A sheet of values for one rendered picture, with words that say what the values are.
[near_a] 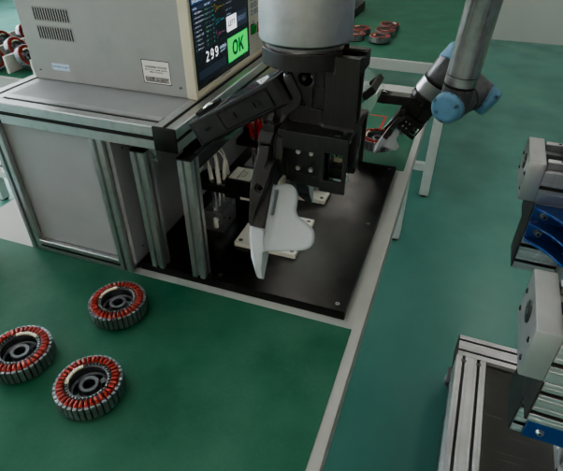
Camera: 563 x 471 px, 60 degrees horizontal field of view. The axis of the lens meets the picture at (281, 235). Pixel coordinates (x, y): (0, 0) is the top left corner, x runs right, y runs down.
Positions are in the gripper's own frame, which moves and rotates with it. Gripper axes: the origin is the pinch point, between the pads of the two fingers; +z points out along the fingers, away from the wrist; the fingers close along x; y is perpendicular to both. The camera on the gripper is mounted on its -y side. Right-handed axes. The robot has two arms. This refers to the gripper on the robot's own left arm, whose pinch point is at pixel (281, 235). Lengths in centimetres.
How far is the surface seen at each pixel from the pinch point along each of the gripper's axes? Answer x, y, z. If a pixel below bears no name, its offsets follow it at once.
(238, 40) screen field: 60, -34, -2
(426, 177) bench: 210, 4, 102
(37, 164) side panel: 27, -65, 17
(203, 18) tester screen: 45, -33, -10
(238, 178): 46, -28, 23
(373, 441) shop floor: 52, 11, 115
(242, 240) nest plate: 42, -26, 37
